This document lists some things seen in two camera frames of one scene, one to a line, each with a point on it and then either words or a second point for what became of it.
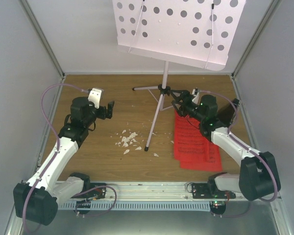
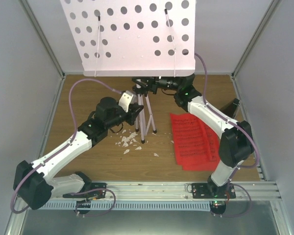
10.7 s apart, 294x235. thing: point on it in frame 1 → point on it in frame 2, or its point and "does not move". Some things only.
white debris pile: (128, 141) does not move
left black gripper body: (103, 114) → (124, 120)
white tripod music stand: (196, 33) → (133, 38)
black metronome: (226, 114) does not move
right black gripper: (181, 111) → (152, 83)
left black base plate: (99, 193) does not move
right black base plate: (209, 191) does not move
